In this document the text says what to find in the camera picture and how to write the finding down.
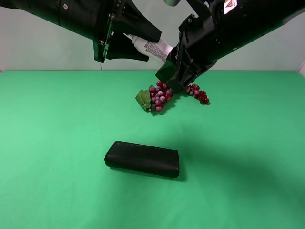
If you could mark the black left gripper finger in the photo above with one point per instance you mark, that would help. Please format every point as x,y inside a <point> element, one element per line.
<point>121,47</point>
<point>129,20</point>

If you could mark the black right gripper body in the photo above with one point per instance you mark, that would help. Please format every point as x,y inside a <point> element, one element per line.
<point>204,37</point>

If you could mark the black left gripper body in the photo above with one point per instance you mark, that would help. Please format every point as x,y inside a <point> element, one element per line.
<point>107,43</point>

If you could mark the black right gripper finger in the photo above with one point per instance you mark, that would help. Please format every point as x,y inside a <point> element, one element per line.
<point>186,72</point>
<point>171,70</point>

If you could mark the white bottle with black cap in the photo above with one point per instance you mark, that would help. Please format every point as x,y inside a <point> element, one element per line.
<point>159,51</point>

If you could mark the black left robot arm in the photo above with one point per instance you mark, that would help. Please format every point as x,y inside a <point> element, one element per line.
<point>74,15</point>

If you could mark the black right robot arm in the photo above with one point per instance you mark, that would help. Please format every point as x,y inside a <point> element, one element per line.
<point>248,20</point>

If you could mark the red artificial grape bunch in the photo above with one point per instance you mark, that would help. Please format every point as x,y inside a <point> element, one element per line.
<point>156,97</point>

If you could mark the black leather wallet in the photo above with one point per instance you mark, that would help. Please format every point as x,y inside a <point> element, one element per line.
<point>141,158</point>

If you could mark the green tablecloth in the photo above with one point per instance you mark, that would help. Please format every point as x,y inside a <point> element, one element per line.
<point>242,157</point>

